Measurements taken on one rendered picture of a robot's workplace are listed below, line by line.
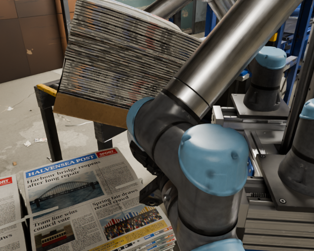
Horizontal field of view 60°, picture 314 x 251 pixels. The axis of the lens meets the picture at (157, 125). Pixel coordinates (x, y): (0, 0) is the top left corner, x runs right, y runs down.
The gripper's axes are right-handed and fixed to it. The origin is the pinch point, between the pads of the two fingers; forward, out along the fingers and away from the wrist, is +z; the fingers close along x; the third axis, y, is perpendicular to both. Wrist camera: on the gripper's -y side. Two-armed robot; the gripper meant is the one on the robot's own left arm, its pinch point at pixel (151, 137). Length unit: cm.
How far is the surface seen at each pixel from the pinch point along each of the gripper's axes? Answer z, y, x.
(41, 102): 90, -39, 28
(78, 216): -5.7, -20.7, 11.7
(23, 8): 376, -41, 85
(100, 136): 49, -30, 1
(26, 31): 374, -69, 77
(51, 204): -0.2, -23.1, 17.6
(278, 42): 111, 34, -107
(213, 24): 217, 30, -108
